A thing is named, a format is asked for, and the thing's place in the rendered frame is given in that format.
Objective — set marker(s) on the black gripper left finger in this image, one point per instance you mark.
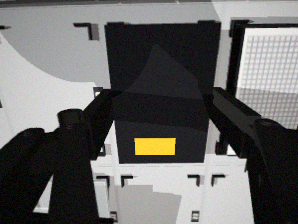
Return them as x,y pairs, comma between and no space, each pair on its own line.
66,153

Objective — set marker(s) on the grey deck plate with bays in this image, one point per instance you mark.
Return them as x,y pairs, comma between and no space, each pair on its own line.
97,5

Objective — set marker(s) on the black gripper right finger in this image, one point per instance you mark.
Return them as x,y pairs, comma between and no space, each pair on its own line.
272,161

